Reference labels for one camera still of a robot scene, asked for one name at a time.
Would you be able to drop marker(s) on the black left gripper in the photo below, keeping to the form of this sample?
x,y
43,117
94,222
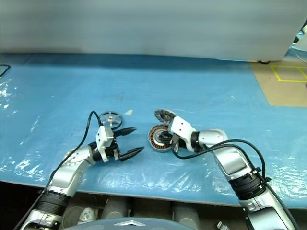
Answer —
x,y
115,151

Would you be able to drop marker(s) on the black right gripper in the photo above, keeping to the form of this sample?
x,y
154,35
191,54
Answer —
x,y
178,142

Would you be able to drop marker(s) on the round silver motor lid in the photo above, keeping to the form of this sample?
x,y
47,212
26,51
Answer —
x,y
164,115

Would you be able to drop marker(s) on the motor housing with copper windings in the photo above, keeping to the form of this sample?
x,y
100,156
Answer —
x,y
153,141

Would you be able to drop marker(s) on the silver spoked rotor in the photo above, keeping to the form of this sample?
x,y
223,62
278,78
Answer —
x,y
111,118

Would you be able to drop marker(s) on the small pale tape piece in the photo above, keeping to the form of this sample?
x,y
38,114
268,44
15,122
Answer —
x,y
129,111

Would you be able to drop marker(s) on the blue plastic table sheet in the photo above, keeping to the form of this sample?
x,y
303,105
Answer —
x,y
168,91

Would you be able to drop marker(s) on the grey rounded shape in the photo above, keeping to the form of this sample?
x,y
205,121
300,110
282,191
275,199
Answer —
x,y
115,206
185,213

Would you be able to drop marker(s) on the grey robot torso with emblem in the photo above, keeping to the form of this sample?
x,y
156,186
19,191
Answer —
x,y
124,223

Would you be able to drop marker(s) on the white object with teal print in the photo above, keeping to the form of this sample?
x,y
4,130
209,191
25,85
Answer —
x,y
86,213

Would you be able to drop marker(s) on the white backdrop panel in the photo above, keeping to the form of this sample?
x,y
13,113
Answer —
x,y
144,26

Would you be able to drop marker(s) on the brown cardboard sheet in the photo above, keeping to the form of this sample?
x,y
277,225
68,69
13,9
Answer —
x,y
280,93

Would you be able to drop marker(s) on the black panel foot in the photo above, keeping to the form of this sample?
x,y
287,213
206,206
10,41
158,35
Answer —
x,y
265,62

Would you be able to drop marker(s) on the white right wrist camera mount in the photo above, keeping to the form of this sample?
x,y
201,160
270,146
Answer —
x,y
181,128

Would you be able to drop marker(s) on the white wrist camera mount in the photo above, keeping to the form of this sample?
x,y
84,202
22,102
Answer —
x,y
181,128
104,139

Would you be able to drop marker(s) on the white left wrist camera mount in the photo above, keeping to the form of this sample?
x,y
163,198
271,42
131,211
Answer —
x,y
104,139

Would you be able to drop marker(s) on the small metal bracket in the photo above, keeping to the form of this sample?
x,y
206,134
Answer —
x,y
221,225

